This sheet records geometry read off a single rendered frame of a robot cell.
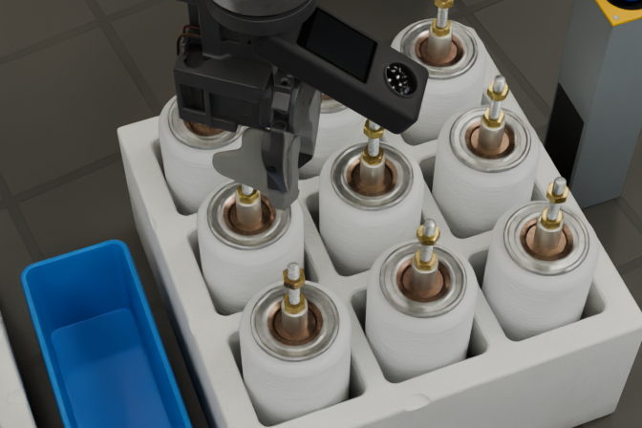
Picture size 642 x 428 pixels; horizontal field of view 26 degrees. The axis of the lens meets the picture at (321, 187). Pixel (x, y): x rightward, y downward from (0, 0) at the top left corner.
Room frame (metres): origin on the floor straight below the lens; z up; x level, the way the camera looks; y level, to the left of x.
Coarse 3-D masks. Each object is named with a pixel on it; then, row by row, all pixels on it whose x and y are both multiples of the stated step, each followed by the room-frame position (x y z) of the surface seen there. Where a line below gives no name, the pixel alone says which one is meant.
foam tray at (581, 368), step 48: (144, 144) 0.83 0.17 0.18; (432, 144) 0.83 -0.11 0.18; (144, 192) 0.77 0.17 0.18; (144, 240) 0.80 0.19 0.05; (192, 240) 0.73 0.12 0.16; (480, 240) 0.72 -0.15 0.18; (192, 288) 0.67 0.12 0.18; (336, 288) 0.67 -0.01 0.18; (480, 288) 0.67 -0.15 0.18; (624, 288) 0.67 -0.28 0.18; (192, 336) 0.62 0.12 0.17; (480, 336) 0.62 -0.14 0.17; (576, 336) 0.61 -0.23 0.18; (624, 336) 0.62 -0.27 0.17; (240, 384) 0.57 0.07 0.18; (384, 384) 0.57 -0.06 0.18; (432, 384) 0.57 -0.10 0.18; (480, 384) 0.57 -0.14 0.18; (528, 384) 0.59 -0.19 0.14; (576, 384) 0.61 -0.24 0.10; (624, 384) 0.63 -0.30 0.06
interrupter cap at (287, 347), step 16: (304, 288) 0.62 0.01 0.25; (256, 304) 0.60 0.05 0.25; (272, 304) 0.60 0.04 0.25; (320, 304) 0.60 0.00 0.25; (256, 320) 0.59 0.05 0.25; (272, 320) 0.59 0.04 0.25; (320, 320) 0.59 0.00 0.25; (336, 320) 0.59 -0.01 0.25; (256, 336) 0.57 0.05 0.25; (272, 336) 0.57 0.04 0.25; (288, 336) 0.58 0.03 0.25; (304, 336) 0.58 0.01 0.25; (320, 336) 0.57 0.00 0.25; (272, 352) 0.56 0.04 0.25; (288, 352) 0.56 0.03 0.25; (304, 352) 0.56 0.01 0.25; (320, 352) 0.56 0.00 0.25
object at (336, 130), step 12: (348, 108) 0.82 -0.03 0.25; (324, 120) 0.81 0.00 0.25; (336, 120) 0.81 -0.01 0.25; (348, 120) 0.81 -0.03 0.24; (360, 120) 0.82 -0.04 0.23; (324, 132) 0.80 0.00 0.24; (336, 132) 0.81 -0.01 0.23; (348, 132) 0.81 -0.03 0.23; (360, 132) 0.82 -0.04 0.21; (324, 144) 0.81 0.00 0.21; (336, 144) 0.81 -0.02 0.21; (348, 144) 0.81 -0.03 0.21; (324, 156) 0.80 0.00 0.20; (300, 168) 0.81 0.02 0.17; (312, 168) 0.81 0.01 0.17; (300, 180) 0.81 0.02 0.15
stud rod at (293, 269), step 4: (292, 264) 0.59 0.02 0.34; (296, 264) 0.59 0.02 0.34; (288, 268) 0.59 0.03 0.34; (292, 268) 0.59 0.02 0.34; (296, 268) 0.59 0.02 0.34; (288, 272) 0.59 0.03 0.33; (292, 272) 0.58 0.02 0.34; (296, 272) 0.58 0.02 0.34; (288, 276) 0.59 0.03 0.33; (292, 276) 0.58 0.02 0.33; (296, 276) 0.58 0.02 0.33; (292, 292) 0.58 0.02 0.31; (296, 292) 0.58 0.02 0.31; (292, 296) 0.58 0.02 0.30; (296, 296) 0.58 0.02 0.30; (292, 300) 0.58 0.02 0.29; (296, 300) 0.58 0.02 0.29; (292, 304) 0.58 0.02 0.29
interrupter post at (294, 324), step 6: (306, 300) 0.59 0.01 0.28; (282, 306) 0.59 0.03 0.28; (306, 306) 0.59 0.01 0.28; (282, 312) 0.58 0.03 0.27; (288, 312) 0.58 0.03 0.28; (300, 312) 0.58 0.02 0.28; (306, 312) 0.58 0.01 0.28; (282, 318) 0.59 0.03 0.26; (288, 318) 0.58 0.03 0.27; (294, 318) 0.58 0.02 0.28; (300, 318) 0.58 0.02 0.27; (306, 318) 0.58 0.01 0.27; (282, 324) 0.59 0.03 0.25; (288, 324) 0.58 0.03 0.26; (294, 324) 0.58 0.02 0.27; (300, 324) 0.58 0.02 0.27; (306, 324) 0.58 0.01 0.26; (288, 330) 0.58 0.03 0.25; (294, 330) 0.58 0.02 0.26; (300, 330) 0.58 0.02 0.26
